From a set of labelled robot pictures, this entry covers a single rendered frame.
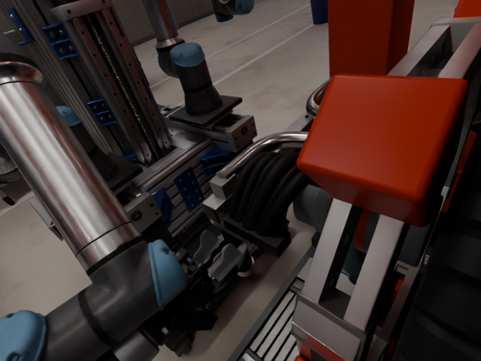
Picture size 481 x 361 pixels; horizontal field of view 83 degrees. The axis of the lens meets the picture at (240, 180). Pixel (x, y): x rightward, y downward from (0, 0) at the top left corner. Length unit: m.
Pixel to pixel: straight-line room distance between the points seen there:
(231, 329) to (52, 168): 1.14
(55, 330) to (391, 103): 0.37
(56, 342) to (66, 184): 0.17
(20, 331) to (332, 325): 0.30
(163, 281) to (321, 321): 0.18
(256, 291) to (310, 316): 1.15
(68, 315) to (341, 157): 0.32
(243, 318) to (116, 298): 1.07
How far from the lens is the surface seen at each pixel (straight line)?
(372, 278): 0.26
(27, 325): 0.37
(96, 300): 0.36
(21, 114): 0.42
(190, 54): 1.05
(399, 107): 0.18
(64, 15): 0.97
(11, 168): 0.84
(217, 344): 1.38
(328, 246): 0.27
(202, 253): 0.51
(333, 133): 0.18
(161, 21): 1.17
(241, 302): 1.42
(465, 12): 0.57
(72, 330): 0.37
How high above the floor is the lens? 1.23
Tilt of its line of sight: 38 degrees down
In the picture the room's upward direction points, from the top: 16 degrees counter-clockwise
